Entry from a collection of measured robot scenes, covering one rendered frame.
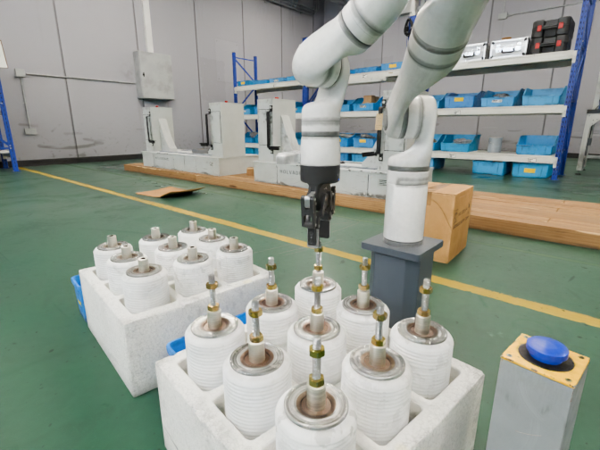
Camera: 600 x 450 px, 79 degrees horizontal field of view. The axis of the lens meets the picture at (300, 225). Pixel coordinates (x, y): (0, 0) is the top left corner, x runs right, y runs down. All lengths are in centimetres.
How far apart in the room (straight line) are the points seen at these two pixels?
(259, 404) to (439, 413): 25
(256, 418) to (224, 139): 344
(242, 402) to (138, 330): 39
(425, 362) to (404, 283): 30
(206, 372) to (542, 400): 44
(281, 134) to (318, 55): 271
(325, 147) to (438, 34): 24
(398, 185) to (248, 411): 55
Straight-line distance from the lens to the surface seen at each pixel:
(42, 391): 105
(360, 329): 66
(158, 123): 505
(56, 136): 690
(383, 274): 88
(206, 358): 61
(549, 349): 50
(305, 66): 65
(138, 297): 88
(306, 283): 76
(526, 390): 50
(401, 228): 85
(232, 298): 94
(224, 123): 384
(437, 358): 61
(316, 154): 66
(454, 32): 65
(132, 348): 87
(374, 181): 260
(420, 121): 83
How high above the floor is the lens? 57
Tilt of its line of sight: 15 degrees down
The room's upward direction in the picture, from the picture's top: straight up
